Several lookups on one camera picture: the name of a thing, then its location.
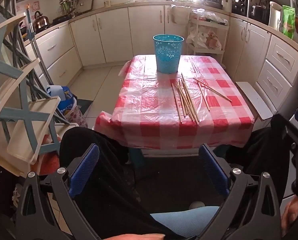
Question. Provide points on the pink wall stickers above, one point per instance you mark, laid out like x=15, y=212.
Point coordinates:
x=35, y=6

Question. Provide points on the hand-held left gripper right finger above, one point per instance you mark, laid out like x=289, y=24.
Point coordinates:
x=214, y=170

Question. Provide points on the pile of wooden chopsticks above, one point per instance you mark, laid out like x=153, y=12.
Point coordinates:
x=185, y=100

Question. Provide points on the beige kitchen countertop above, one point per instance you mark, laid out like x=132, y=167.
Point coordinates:
x=101, y=10

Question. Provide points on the person's left hand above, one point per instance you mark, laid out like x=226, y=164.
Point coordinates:
x=139, y=237

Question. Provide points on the white bench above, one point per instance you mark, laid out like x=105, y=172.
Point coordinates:
x=256, y=100

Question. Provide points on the white electric kettle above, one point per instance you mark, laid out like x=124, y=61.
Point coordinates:
x=276, y=16

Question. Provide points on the stainless steel kettle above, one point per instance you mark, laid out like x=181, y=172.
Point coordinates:
x=41, y=20

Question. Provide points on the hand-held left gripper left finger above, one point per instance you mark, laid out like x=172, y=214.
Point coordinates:
x=85, y=170

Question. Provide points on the dark door mat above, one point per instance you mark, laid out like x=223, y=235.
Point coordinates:
x=85, y=105

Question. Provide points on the red white checkered tablecloth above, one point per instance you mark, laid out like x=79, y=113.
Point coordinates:
x=144, y=105

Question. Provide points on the white hanging waste bin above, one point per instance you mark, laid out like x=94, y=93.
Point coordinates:
x=178, y=15

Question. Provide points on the clear plastic bag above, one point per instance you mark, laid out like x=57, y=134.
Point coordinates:
x=209, y=16

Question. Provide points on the black gas hob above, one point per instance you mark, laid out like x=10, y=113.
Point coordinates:
x=61, y=18

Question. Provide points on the turquoise perforated plastic basket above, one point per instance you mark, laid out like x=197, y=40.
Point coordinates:
x=167, y=55

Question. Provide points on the white kitchen trolley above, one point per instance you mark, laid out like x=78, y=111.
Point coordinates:
x=209, y=23

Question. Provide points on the black toaster oven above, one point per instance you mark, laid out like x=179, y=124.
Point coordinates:
x=239, y=5

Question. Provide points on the white thermos jug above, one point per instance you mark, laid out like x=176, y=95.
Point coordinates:
x=226, y=3

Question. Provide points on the black cooking pot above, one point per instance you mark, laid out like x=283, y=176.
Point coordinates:
x=259, y=13

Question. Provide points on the green packet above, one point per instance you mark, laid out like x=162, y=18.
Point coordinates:
x=289, y=21

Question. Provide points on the cream kitchen base cabinets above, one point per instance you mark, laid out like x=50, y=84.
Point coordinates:
x=114, y=35

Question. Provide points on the folded wooden chair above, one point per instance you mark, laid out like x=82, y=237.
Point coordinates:
x=4, y=97

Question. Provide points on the blue white bag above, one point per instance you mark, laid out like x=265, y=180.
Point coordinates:
x=59, y=97

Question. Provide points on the clear plastic bottle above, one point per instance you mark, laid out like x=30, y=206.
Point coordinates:
x=107, y=1

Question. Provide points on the white plastic bag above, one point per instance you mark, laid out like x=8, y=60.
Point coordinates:
x=201, y=37

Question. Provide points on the person's right hand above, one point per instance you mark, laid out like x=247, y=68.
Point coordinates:
x=291, y=215

